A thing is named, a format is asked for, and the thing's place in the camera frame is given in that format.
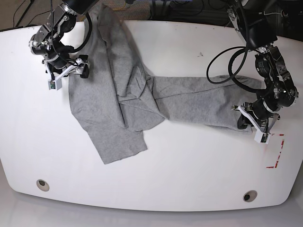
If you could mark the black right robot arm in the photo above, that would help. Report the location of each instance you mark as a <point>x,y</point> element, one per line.
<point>47,41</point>

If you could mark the red tape rectangle marking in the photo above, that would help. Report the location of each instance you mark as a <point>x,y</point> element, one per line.
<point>273,151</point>

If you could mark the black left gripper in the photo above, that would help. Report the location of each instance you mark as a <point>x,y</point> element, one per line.
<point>253,114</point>

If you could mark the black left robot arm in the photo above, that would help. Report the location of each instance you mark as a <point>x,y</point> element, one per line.
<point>258,36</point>

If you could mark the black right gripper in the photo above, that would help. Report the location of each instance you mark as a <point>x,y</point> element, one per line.
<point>81,68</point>

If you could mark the left table grommet hole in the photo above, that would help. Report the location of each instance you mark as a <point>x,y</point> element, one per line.
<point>43,185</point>

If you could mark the grey t-shirt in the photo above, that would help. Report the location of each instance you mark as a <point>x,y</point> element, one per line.
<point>120,100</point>

